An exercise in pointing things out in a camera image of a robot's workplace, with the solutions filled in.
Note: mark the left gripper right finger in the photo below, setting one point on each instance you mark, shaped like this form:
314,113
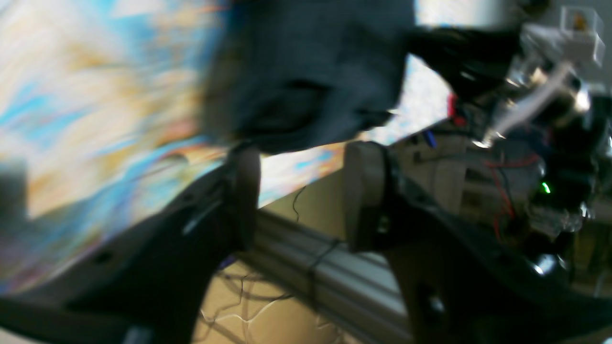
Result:
460,286

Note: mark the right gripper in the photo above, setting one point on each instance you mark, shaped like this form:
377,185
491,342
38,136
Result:
476,61

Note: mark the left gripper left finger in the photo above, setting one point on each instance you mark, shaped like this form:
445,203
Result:
146,285

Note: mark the black t-shirt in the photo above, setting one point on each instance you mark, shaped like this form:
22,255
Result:
290,75

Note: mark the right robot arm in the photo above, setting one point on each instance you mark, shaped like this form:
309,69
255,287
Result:
575,159

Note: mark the aluminium table frame rail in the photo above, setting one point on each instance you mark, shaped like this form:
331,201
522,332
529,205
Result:
356,291

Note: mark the white right camera bracket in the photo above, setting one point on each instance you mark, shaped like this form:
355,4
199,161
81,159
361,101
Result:
570,31

